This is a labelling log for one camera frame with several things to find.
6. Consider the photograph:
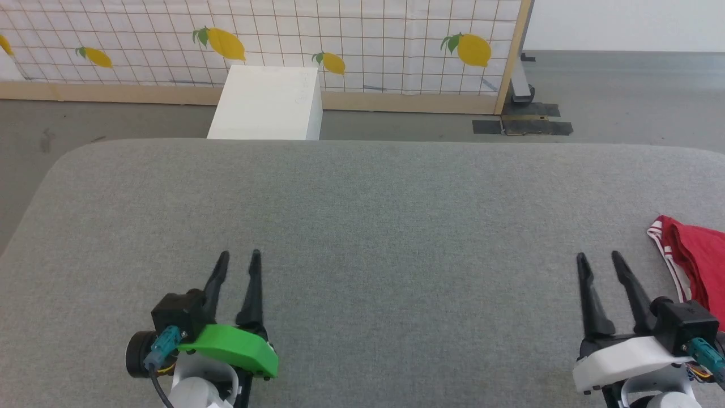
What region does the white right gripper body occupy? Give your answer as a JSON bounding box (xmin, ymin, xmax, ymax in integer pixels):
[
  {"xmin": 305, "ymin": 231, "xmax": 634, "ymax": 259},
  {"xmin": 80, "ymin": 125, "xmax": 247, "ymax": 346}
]
[{"xmin": 572, "ymin": 333, "xmax": 696, "ymax": 396}]

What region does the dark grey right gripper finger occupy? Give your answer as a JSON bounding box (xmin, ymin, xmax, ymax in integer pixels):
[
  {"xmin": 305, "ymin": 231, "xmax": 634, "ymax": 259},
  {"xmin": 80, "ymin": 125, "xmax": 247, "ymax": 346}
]
[
  {"xmin": 611, "ymin": 251, "xmax": 659, "ymax": 336},
  {"xmin": 576, "ymin": 253, "xmax": 617, "ymax": 342}
]

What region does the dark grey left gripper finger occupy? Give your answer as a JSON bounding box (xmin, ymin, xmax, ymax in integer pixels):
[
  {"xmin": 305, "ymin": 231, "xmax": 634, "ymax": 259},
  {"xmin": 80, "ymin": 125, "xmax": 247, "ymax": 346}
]
[
  {"xmin": 236, "ymin": 249, "xmax": 266, "ymax": 336},
  {"xmin": 201, "ymin": 251, "xmax": 231, "ymax": 329}
]

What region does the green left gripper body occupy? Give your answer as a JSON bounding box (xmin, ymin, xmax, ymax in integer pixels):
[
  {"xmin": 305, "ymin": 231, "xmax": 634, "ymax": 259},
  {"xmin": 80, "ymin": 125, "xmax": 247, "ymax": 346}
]
[{"xmin": 126, "ymin": 324, "xmax": 280, "ymax": 408}]

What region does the red and white garment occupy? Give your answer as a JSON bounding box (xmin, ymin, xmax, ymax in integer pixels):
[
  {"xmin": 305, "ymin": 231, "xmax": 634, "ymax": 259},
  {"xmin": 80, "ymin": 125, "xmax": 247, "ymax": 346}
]
[{"xmin": 647, "ymin": 215, "xmax": 725, "ymax": 333}]

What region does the white box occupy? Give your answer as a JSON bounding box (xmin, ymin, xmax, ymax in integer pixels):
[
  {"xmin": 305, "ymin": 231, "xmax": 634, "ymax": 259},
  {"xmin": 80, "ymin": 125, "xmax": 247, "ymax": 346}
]
[{"xmin": 207, "ymin": 65, "xmax": 324, "ymax": 141}]

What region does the black floor tape patch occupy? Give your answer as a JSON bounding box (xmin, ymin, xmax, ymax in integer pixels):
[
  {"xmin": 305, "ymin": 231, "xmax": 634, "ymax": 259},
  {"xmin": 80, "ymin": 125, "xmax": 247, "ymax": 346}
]
[{"xmin": 472, "ymin": 102, "xmax": 574, "ymax": 137}]

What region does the grey metal partition foot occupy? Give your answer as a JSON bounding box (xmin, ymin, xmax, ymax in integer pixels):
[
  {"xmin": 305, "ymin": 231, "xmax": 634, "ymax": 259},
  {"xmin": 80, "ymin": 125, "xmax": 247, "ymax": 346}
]
[{"xmin": 509, "ymin": 53, "xmax": 536, "ymax": 105}]

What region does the lemon print partition screen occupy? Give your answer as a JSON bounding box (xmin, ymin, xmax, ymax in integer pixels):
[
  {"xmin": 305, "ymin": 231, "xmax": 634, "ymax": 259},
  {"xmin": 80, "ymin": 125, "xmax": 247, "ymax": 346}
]
[{"xmin": 0, "ymin": 0, "xmax": 534, "ymax": 116}]

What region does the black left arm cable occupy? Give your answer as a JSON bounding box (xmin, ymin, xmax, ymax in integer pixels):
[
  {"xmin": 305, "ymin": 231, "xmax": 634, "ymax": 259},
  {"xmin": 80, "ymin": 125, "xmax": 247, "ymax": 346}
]
[{"xmin": 144, "ymin": 326, "xmax": 183, "ymax": 408}]

